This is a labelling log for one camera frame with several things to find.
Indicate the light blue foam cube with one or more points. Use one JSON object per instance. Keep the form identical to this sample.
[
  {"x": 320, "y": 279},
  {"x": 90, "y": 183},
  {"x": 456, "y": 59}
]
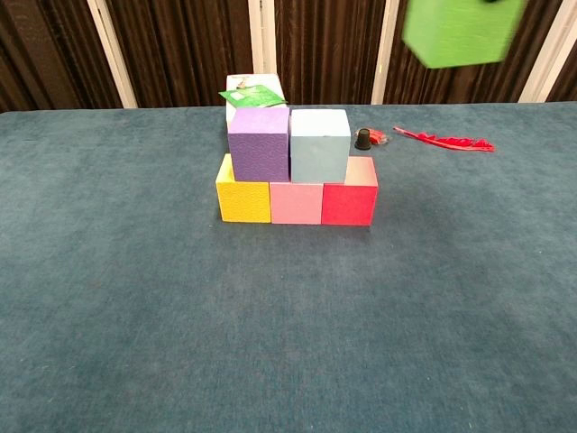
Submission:
[{"x": 320, "y": 149}]

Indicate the green foam cube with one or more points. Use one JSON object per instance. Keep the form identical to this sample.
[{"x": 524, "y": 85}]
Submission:
[{"x": 460, "y": 31}]

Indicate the purple foam cube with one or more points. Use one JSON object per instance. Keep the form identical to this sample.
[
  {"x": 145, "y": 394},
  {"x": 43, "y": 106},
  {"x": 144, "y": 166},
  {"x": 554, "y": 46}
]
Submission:
[{"x": 259, "y": 153}]

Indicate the red candy wrapper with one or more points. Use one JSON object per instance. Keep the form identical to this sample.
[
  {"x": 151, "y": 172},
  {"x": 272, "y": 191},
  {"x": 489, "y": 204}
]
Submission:
[{"x": 379, "y": 136}]

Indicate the yellow foam cube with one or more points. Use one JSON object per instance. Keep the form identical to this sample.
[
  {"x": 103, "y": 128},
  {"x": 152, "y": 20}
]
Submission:
[{"x": 245, "y": 203}]

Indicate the white cardboard box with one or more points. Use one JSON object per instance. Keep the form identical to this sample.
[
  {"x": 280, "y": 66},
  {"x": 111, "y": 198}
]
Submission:
[{"x": 261, "y": 80}]

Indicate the pink foam cube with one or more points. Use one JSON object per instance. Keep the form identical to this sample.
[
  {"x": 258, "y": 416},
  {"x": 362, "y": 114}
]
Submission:
[{"x": 295, "y": 205}]

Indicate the small black cap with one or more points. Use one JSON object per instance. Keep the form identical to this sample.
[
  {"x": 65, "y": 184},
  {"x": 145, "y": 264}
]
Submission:
[{"x": 362, "y": 139}]

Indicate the green sachet packet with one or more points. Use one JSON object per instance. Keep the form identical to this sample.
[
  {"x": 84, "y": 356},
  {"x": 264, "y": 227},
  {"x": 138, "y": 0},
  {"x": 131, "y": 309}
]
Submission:
[{"x": 250, "y": 95}]

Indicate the teal felt table cover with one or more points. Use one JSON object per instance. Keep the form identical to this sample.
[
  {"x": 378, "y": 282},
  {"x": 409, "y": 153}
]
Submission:
[{"x": 225, "y": 338}]

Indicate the white metal frame post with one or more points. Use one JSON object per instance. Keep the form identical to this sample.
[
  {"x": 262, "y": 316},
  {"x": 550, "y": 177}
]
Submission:
[
  {"x": 543, "y": 63},
  {"x": 261, "y": 36},
  {"x": 112, "y": 54},
  {"x": 385, "y": 49}
]

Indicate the red foam cube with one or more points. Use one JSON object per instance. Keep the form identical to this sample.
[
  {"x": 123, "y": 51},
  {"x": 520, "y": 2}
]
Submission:
[{"x": 349, "y": 205}]

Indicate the red feather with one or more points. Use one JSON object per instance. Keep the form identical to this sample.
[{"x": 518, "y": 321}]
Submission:
[{"x": 451, "y": 142}]

